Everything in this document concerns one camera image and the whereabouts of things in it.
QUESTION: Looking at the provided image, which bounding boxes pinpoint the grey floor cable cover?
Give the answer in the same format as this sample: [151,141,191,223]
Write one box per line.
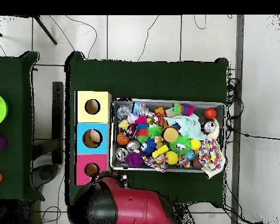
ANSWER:
[230,15,245,224]

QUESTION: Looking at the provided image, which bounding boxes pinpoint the shallow clear mesh bin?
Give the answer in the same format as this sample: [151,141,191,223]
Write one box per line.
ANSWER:
[110,98,226,174]

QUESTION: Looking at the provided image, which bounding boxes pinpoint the small toy basketball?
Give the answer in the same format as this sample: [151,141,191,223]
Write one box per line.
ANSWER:
[116,132,130,146]

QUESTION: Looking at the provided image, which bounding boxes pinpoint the thin black floor cable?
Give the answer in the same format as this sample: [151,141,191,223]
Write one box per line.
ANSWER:
[136,15,160,62]
[65,15,98,60]
[193,15,208,30]

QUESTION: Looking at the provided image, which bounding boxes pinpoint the black cable bundle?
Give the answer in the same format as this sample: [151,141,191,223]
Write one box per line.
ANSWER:
[225,66,244,143]

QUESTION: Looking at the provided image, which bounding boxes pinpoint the dark green tablecloth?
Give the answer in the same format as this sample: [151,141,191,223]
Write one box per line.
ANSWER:
[0,51,46,202]
[64,51,230,207]

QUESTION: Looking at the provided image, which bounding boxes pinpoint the mint green cloth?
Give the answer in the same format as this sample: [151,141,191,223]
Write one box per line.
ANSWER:
[164,113,208,141]

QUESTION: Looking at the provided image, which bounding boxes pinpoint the orange ball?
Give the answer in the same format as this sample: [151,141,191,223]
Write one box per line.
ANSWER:
[204,107,218,120]

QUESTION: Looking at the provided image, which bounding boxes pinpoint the black tripod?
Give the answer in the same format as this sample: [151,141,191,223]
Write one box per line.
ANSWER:
[0,15,58,46]

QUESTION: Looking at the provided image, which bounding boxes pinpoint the crushed clear plastic bottle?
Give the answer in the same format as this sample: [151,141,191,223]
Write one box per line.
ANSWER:
[116,101,155,118]

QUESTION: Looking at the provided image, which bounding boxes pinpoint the black cable with connector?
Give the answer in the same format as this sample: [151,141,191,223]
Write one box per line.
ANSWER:
[226,124,280,141]

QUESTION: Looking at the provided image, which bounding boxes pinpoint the colourful dotted cloth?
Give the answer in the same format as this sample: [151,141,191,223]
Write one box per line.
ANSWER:
[197,137,225,179]

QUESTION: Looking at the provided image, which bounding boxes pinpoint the black soda can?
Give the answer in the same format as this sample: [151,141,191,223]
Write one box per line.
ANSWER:
[201,120,217,135]

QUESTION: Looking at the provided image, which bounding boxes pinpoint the purple spiky toy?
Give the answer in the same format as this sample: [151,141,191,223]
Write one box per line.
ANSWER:
[124,151,144,168]

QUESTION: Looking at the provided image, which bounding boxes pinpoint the green fuzzy toy with eyes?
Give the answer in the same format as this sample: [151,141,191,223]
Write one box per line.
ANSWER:
[169,134,192,155]

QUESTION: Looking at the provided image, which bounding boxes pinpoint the toy hamburger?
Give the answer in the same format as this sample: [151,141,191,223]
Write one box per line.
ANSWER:
[162,125,180,143]

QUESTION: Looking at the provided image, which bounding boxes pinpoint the rainbow fuzzy caterpillar toy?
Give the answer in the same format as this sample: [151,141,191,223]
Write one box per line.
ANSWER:
[171,102,195,117]

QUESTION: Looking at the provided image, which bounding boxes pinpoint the wooden box with three holes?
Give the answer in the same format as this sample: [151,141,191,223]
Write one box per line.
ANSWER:
[73,90,113,187]

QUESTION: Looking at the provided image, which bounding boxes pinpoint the crushed red soda can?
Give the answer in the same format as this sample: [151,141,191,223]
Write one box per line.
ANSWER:
[125,124,137,137]

